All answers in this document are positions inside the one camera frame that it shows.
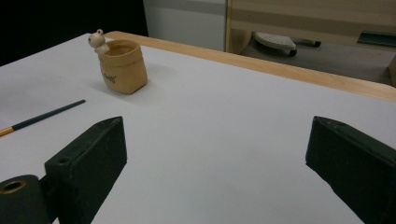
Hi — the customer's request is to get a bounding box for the grey office chair base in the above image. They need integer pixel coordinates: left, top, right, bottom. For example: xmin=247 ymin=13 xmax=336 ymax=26
xmin=252 ymin=31 xmax=322 ymax=58

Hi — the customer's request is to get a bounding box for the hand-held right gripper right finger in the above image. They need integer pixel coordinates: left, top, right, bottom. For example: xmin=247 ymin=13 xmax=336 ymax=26
xmin=304 ymin=115 xmax=396 ymax=224

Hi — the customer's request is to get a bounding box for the dark rectangular desk handle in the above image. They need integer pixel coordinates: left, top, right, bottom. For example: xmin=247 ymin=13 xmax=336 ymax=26
xmin=357 ymin=31 xmax=396 ymax=49

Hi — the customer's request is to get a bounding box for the light wooden desk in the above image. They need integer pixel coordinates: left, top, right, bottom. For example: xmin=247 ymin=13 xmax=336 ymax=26
xmin=224 ymin=0 xmax=396 ymax=87

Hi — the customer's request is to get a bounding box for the dark green pencil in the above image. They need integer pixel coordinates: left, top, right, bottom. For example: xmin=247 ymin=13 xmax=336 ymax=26
xmin=0 ymin=99 xmax=87 ymax=138

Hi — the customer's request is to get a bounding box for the white cabinet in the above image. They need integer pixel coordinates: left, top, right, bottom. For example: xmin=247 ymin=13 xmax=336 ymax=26
xmin=143 ymin=0 xmax=227 ymax=52

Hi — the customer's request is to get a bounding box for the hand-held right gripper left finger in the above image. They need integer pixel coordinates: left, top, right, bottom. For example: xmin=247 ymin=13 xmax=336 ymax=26
xmin=44 ymin=116 xmax=128 ymax=224

